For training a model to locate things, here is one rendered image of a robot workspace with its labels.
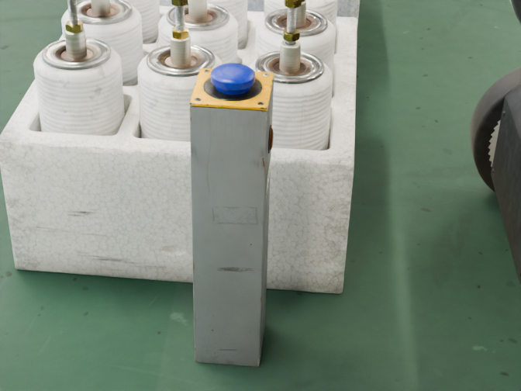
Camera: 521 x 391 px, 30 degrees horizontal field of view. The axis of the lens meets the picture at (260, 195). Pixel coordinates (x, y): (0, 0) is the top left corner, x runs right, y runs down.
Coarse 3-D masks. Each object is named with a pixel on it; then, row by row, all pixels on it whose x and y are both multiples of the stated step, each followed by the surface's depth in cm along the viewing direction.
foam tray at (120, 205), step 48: (144, 48) 126; (336, 48) 127; (336, 96) 116; (0, 144) 106; (48, 144) 106; (96, 144) 106; (144, 144) 106; (336, 144) 107; (48, 192) 109; (96, 192) 108; (144, 192) 108; (288, 192) 106; (336, 192) 105; (48, 240) 113; (96, 240) 112; (144, 240) 112; (288, 240) 110; (336, 240) 109; (288, 288) 113; (336, 288) 113
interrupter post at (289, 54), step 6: (282, 42) 105; (282, 48) 104; (288, 48) 104; (294, 48) 104; (300, 48) 104; (282, 54) 104; (288, 54) 104; (294, 54) 104; (282, 60) 105; (288, 60) 104; (294, 60) 104; (282, 66) 105; (288, 66) 105; (294, 66) 105; (288, 72) 105
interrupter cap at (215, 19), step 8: (208, 8) 118; (216, 8) 118; (168, 16) 116; (208, 16) 117; (216, 16) 116; (224, 16) 116; (192, 24) 114; (200, 24) 114; (208, 24) 114; (216, 24) 114; (224, 24) 115
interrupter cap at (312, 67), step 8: (264, 56) 108; (272, 56) 108; (304, 56) 108; (312, 56) 108; (256, 64) 106; (264, 64) 106; (272, 64) 106; (304, 64) 107; (312, 64) 106; (320, 64) 106; (280, 72) 105; (296, 72) 105; (304, 72) 105; (312, 72) 105; (320, 72) 105; (280, 80) 103; (288, 80) 103; (296, 80) 103; (304, 80) 103; (312, 80) 104
